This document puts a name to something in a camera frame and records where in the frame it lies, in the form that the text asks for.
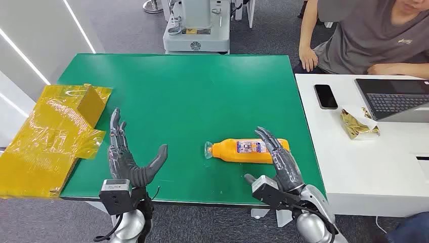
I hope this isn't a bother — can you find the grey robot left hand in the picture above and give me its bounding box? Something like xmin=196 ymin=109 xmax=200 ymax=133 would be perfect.
xmin=107 ymin=108 xmax=168 ymax=189

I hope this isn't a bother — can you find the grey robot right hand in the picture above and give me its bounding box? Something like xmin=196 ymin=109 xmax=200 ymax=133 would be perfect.
xmin=244 ymin=127 xmax=305 ymax=194

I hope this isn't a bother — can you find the orange bottle with clear cap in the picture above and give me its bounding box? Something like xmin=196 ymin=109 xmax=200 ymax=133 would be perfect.
xmin=204 ymin=138 xmax=291 ymax=165

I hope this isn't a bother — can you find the yellow taped cardboard box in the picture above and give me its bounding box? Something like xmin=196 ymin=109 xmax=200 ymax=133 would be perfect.
xmin=0 ymin=84 xmax=113 ymax=199

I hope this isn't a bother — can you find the gold foil snack wrapper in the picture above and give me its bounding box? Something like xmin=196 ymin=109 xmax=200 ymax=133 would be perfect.
xmin=340 ymin=106 xmax=381 ymax=141

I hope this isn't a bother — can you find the black smartphone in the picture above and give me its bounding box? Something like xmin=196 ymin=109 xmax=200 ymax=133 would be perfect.
xmin=314 ymin=84 xmax=339 ymax=110

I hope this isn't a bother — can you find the white desk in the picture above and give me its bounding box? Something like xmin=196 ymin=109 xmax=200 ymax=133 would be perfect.
xmin=294 ymin=73 xmax=429 ymax=218

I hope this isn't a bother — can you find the person's right hand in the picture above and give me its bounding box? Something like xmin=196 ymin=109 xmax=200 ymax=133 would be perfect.
xmin=298 ymin=47 xmax=319 ymax=73

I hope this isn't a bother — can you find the person's hand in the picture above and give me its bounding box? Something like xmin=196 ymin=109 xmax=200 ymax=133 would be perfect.
xmin=298 ymin=47 xmax=319 ymax=73
xmin=367 ymin=63 xmax=397 ymax=76

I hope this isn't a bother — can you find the grey laptop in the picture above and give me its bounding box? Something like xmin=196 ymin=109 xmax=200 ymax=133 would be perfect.
xmin=354 ymin=78 xmax=429 ymax=123

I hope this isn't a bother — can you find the person's left hand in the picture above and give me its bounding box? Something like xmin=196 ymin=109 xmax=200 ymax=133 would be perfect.
xmin=367 ymin=63 xmax=397 ymax=76

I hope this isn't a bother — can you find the blue fabric item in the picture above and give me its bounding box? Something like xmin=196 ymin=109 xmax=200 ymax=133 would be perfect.
xmin=385 ymin=212 xmax=429 ymax=243

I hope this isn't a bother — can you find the person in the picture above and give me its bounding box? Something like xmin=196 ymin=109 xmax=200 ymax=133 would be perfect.
xmin=293 ymin=0 xmax=429 ymax=80

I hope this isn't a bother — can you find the black chair part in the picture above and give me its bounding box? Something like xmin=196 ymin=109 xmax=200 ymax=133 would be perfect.
xmin=297 ymin=0 xmax=310 ymax=19

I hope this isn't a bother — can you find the white furniture panel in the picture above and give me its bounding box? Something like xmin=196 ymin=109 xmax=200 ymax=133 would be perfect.
xmin=234 ymin=0 xmax=256 ymax=29

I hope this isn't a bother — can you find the round metal stand base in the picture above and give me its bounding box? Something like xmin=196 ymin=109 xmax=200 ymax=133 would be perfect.
xmin=143 ymin=0 xmax=164 ymax=14

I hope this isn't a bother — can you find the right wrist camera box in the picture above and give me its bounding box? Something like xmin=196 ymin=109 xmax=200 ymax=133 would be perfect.
xmin=251 ymin=175 xmax=303 ymax=211

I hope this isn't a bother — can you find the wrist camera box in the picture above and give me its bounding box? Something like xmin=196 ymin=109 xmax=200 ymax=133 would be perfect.
xmin=99 ymin=179 xmax=134 ymax=216
xmin=251 ymin=175 xmax=303 ymax=211

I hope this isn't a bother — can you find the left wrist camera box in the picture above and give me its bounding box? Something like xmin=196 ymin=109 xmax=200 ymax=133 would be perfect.
xmin=99 ymin=179 xmax=134 ymax=216

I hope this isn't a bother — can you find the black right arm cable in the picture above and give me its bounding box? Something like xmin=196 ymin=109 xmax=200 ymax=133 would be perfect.
xmin=290 ymin=204 xmax=338 ymax=235

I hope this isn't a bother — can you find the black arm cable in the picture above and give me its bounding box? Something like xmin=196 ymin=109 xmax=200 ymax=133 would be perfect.
xmin=290 ymin=204 xmax=338 ymax=235
xmin=93 ymin=214 xmax=123 ymax=243

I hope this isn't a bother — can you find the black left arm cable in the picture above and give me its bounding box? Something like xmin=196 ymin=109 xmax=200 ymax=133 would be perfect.
xmin=93 ymin=214 xmax=123 ymax=243

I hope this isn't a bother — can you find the thin white floor cable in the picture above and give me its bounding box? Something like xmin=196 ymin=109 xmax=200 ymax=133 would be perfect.
xmin=375 ymin=216 xmax=390 ymax=235

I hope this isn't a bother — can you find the white wall light strip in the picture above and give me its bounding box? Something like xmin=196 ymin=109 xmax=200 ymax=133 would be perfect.
xmin=63 ymin=0 xmax=97 ymax=54
xmin=0 ymin=28 xmax=52 ymax=86
xmin=0 ymin=92 xmax=30 ymax=118

